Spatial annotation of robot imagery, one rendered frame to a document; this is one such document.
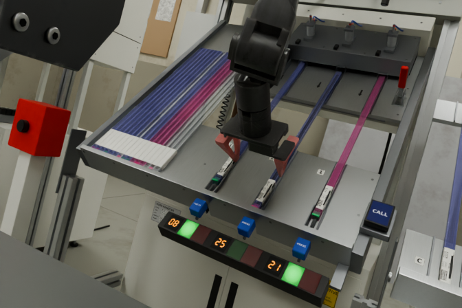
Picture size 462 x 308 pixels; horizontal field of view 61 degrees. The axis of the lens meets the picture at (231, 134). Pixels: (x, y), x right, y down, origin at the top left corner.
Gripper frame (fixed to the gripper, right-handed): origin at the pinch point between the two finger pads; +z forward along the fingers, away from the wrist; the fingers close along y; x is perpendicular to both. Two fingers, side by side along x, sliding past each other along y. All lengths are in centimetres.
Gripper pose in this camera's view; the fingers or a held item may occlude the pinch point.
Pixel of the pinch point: (258, 164)
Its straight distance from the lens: 75.7
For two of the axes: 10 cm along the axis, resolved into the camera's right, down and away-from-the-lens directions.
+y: -8.6, -2.5, 4.4
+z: 1.0, 7.6, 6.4
